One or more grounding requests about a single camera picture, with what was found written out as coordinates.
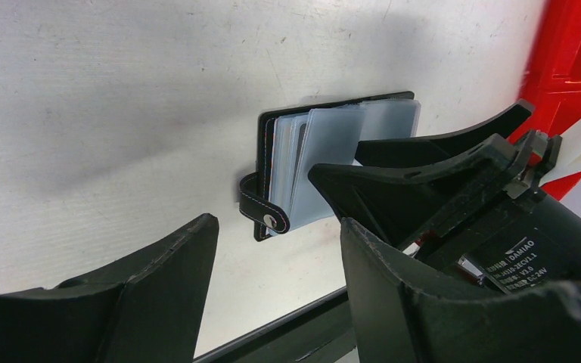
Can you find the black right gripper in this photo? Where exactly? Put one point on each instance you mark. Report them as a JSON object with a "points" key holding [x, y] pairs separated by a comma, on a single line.
{"points": [[468, 194]]}

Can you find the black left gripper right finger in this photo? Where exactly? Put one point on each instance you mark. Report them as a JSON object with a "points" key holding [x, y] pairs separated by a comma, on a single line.
{"points": [[406, 311]]}

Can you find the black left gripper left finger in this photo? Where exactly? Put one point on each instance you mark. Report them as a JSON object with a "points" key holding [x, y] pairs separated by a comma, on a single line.
{"points": [[144, 307]]}

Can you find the black leather card holder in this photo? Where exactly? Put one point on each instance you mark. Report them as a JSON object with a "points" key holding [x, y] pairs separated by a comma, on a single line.
{"points": [[278, 196]]}

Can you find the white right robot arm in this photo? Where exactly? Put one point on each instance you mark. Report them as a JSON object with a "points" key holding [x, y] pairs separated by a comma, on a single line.
{"points": [[471, 195]]}

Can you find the red plastic bin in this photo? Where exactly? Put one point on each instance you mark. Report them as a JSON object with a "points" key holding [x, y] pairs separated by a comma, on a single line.
{"points": [[552, 84]]}

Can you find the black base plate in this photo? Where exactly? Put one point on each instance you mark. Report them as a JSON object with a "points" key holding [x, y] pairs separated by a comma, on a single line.
{"points": [[321, 331]]}

